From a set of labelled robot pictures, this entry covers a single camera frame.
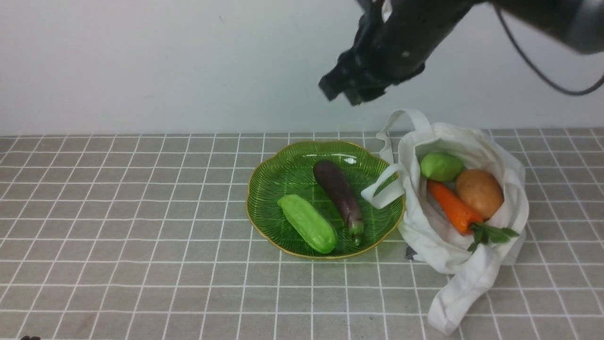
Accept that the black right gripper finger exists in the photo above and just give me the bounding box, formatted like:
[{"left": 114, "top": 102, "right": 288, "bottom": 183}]
[{"left": 344, "top": 87, "right": 386, "bottom": 106}]

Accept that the light green loofah gourd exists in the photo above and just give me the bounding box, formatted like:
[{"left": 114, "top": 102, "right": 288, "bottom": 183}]
[{"left": 277, "top": 194, "right": 338, "bottom": 254}]

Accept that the green gourd in bag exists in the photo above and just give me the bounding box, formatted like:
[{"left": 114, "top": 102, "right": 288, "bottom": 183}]
[{"left": 420, "top": 152, "right": 465, "bottom": 182}]

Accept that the green glass plate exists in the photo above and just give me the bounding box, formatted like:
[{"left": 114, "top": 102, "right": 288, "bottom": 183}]
[{"left": 246, "top": 140, "right": 405, "bottom": 260}]

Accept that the orange carrot with leaves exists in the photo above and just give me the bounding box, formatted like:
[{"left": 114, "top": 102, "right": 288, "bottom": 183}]
[{"left": 427, "top": 180, "right": 520, "bottom": 253}]

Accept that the white cloth tote bag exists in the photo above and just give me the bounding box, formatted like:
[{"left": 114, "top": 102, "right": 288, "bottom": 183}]
[{"left": 361, "top": 110, "right": 530, "bottom": 336}]

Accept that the brown potato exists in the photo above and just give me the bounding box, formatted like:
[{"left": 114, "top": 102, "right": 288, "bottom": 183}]
[{"left": 455, "top": 169, "right": 504, "bottom": 221}]

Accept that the grey checkered tablecloth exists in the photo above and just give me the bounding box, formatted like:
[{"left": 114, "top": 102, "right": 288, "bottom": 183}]
[{"left": 0, "top": 128, "right": 604, "bottom": 340}]

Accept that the purple eggplant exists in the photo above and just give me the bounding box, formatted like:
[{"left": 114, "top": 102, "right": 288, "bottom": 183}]
[{"left": 313, "top": 159, "right": 364, "bottom": 246}]

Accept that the black cable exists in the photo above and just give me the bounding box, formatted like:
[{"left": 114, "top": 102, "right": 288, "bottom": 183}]
[{"left": 491, "top": 2, "right": 604, "bottom": 96}]

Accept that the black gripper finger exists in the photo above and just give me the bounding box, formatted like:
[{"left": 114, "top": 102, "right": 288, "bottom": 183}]
[{"left": 319, "top": 71, "right": 352, "bottom": 102}]

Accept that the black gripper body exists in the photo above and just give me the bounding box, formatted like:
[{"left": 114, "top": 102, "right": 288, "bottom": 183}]
[{"left": 338, "top": 0, "right": 425, "bottom": 93}]

